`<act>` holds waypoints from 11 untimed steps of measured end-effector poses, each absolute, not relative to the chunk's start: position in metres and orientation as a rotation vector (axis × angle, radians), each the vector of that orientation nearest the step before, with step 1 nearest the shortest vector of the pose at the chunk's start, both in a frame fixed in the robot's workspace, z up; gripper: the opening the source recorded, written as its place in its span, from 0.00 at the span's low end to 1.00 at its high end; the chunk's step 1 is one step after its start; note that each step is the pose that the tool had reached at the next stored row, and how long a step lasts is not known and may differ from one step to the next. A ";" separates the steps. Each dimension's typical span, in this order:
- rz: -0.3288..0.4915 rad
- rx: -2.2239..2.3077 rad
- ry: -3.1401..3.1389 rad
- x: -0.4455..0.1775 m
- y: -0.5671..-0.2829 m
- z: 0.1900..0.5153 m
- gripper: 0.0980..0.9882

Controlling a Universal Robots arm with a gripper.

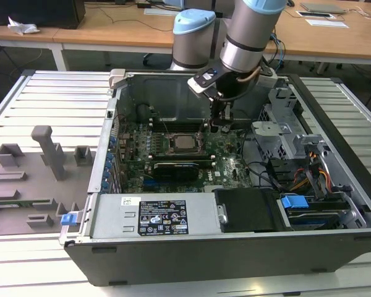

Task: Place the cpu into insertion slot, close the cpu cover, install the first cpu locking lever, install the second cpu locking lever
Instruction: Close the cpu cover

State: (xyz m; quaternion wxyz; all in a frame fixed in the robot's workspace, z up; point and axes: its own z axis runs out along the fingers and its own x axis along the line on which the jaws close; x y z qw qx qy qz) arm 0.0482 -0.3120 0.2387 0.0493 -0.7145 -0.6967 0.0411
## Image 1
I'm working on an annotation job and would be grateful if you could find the metal CPU socket cover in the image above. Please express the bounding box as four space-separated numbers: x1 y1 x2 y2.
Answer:
195 122 208 153

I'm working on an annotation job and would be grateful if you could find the silver CPU plate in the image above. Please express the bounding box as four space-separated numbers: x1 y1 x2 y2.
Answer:
174 136 196 150

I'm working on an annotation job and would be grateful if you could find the thin wire locking lever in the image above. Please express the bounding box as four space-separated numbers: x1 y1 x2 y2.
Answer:
160 119 172 142

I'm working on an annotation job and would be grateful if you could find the black RAM slot bank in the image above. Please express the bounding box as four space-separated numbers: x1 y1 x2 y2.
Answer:
150 153 213 162
150 119 210 131

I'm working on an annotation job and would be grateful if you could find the black CPU socket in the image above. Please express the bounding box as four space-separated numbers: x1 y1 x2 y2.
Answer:
168 133 205 155

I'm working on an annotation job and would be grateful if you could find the blue expansion slot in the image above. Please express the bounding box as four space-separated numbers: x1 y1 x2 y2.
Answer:
142 179 162 191

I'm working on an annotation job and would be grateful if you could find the blue slot clip row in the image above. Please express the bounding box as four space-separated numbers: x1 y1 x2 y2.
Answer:
101 137 117 191

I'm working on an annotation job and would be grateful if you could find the silver drive cage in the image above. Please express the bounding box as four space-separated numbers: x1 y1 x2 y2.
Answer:
252 87 332 161

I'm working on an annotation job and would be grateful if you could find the green motherboard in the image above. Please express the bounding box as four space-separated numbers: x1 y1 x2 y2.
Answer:
117 122 255 194

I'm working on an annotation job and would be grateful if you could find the black chair base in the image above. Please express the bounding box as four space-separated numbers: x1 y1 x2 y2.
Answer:
142 52 173 67

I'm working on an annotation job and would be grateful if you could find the black graphics card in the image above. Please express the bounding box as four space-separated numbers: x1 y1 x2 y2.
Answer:
153 161 200 180

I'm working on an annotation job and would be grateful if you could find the pale paper sheet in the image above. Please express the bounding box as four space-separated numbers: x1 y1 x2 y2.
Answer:
143 8 180 16

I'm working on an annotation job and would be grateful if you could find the white paper sheet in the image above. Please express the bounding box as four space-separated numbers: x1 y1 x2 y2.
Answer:
305 18 349 28

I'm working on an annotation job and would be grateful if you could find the grey laptop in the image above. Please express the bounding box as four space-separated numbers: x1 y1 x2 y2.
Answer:
299 2 349 15

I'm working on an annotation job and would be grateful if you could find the black plastic shroud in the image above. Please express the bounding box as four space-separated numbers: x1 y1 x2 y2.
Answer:
215 188 286 233

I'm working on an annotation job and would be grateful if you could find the wooden desk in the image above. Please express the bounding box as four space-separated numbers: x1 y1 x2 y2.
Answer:
0 0 371 66

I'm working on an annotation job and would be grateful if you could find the blue disk carrier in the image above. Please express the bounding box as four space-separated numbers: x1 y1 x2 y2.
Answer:
281 194 309 211

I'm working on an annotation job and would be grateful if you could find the black power supply label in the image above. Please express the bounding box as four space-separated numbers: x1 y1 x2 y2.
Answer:
138 199 189 236

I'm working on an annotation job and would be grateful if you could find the white barcode sticker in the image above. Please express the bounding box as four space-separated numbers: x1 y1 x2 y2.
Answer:
121 196 142 207

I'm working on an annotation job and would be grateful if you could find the silver power supply unit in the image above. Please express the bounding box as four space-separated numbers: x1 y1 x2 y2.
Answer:
89 193 223 239

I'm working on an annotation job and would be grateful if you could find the black open PC case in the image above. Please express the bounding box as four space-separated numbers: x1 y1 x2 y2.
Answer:
59 69 371 287

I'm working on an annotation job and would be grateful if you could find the black computer box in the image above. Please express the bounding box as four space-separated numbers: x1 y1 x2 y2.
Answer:
0 0 87 30

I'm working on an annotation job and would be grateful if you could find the blue case latch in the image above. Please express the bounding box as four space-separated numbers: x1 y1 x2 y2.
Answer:
60 212 77 226

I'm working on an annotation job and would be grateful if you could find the crumpled white paper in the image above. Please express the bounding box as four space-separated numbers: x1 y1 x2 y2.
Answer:
7 15 41 35

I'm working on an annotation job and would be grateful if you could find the grey parts rack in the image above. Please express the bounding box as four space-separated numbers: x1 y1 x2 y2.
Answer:
0 125 96 236

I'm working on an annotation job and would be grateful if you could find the green RAM stick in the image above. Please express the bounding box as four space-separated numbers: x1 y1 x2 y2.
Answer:
0 200 52 209

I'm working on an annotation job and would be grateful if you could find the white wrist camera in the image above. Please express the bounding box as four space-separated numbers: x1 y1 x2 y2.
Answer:
187 68 220 97

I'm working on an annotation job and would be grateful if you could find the blue cable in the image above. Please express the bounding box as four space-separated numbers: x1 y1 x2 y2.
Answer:
271 33 287 74

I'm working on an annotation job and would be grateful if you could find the black wire bundle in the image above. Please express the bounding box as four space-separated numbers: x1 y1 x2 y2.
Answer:
240 129 286 189

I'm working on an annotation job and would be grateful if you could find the grey case handle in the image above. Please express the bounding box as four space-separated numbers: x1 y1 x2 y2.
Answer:
109 69 127 91

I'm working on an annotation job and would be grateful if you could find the white desk cable frame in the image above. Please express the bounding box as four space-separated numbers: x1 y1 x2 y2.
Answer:
296 11 335 19

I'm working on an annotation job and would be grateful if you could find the silver power supply handle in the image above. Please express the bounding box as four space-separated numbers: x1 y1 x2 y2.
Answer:
216 203 229 224

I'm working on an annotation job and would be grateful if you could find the orange yellow wire bundle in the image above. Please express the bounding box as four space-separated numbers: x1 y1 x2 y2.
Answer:
290 150 332 192

